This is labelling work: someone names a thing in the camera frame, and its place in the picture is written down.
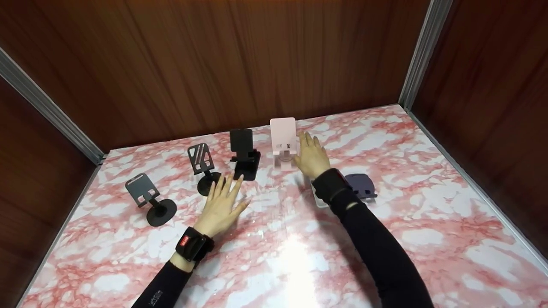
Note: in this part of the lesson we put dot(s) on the person's right hand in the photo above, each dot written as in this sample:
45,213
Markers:
312,160

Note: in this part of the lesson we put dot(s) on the white flat phone stand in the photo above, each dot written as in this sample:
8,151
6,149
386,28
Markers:
319,200

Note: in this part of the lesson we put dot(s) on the person's left hand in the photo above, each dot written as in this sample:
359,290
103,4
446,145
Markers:
219,211

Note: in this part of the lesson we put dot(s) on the grey round-base phone stand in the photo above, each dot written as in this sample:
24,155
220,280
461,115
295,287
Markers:
159,210

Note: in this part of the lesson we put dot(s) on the purple folded phone stand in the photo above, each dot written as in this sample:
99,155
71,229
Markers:
363,185

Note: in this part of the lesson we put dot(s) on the black wrist band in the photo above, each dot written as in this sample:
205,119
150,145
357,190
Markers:
330,185
193,244

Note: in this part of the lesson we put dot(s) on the pink phone stand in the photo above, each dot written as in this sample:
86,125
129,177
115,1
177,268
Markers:
282,132

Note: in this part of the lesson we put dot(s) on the black slotted round-base phone stand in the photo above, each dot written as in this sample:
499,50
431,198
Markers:
201,159

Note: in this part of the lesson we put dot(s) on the black folding phone stand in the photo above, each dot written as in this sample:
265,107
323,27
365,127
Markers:
245,164

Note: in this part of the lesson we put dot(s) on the person's left forearm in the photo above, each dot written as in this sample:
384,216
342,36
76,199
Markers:
165,285

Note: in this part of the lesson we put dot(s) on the person's right forearm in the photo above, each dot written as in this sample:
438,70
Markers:
381,252

